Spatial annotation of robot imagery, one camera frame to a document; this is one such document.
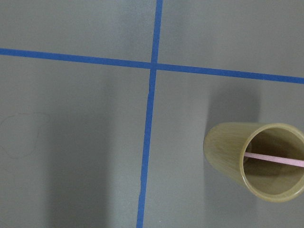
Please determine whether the tan wooden cup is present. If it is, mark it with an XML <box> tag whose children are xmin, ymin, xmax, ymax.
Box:
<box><xmin>203</xmin><ymin>122</ymin><xmax>304</xmax><ymax>202</ymax></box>

